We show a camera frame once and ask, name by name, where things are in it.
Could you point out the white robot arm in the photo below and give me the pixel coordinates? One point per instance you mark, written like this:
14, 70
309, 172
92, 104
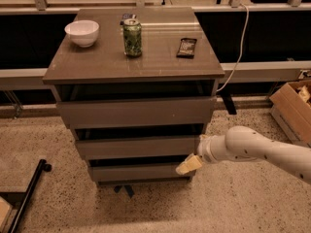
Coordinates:
241, 144

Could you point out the green soda can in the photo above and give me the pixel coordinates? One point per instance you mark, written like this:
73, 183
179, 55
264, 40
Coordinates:
132, 37

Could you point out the white bowl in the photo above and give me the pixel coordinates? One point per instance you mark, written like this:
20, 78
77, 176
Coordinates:
83, 33

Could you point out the grey bottom drawer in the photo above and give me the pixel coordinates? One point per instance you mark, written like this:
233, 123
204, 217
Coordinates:
136, 172

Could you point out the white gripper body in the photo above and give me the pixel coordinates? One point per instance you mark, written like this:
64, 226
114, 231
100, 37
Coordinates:
204, 149

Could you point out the small dark blue packet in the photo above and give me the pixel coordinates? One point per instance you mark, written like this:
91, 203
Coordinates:
127, 16

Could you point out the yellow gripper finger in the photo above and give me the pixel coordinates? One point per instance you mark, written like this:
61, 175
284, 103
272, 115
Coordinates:
191, 163

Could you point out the cardboard box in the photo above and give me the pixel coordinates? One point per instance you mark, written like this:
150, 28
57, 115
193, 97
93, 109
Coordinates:
291, 109

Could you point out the grey top drawer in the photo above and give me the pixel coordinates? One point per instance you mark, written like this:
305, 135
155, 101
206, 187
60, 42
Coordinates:
126, 113

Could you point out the black bracket under rail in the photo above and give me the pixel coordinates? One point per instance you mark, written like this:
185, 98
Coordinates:
229, 105

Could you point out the grey drawer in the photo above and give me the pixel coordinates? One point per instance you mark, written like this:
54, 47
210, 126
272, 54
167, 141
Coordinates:
126, 113
137, 147
136, 172

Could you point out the black metal stand leg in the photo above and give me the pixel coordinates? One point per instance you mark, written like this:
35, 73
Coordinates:
43, 166

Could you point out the black snack bar packet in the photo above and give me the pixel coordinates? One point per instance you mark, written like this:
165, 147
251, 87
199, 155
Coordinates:
186, 48

